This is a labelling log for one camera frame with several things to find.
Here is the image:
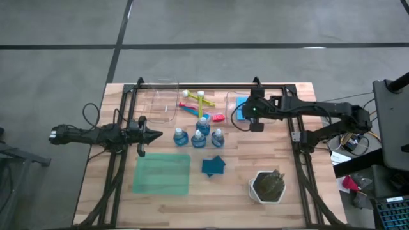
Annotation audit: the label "red object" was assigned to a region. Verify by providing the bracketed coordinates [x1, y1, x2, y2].
[341, 174, 361, 192]

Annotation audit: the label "small electronics box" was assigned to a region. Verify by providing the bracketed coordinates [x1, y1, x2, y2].
[340, 133, 362, 151]

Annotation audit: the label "yellow brush white bristles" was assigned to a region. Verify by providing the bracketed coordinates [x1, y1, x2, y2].
[197, 90, 206, 118]
[181, 89, 216, 108]

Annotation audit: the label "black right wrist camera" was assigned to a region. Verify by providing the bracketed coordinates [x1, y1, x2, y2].
[242, 98, 261, 121]

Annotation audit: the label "white paper sheet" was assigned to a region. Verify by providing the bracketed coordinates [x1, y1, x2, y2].
[330, 150, 352, 166]

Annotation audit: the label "red bristle dish brush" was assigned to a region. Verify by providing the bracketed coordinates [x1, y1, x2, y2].
[178, 101, 226, 123]

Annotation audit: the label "white hexagonal plant pot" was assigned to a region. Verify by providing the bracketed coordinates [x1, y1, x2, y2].
[248, 169, 287, 205]

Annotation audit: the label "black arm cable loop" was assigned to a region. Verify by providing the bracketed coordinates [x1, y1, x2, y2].
[82, 102, 103, 128]

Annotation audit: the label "black camera cable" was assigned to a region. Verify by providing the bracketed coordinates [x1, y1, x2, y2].
[230, 101, 256, 132]

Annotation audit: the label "dark blue cloth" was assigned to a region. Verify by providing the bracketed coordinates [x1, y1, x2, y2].
[204, 155, 227, 178]

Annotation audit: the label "black metal table frame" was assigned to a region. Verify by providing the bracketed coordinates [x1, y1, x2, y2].
[72, 76, 348, 230]

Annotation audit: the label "grey flat panel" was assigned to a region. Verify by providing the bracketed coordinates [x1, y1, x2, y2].
[373, 79, 409, 172]

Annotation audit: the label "black floor stand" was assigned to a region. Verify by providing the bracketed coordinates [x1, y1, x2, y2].
[0, 126, 52, 167]

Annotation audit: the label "black pole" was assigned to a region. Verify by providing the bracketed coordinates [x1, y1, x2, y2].
[387, 72, 409, 93]

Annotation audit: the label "black keyboard teal keys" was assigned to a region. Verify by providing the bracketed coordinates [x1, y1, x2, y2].
[376, 195, 409, 230]

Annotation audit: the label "teal plastic bin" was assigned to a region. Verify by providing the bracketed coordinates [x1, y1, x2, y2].
[132, 153, 192, 196]

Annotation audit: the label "green potted plant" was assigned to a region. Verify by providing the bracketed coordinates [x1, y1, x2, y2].
[254, 169, 286, 202]

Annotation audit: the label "blue dish brush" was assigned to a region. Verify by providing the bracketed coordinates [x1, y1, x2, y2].
[183, 107, 212, 121]

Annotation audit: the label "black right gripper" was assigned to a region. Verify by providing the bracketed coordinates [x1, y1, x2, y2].
[249, 88, 277, 132]

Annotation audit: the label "blue dish soap bottle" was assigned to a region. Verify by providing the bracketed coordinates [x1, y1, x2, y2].
[173, 127, 189, 147]
[190, 129, 207, 149]
[211, 128, 226, 148]
[195, 116, 212, 137]

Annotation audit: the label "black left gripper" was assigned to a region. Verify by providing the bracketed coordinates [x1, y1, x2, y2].
[127, 115, 164, 157]

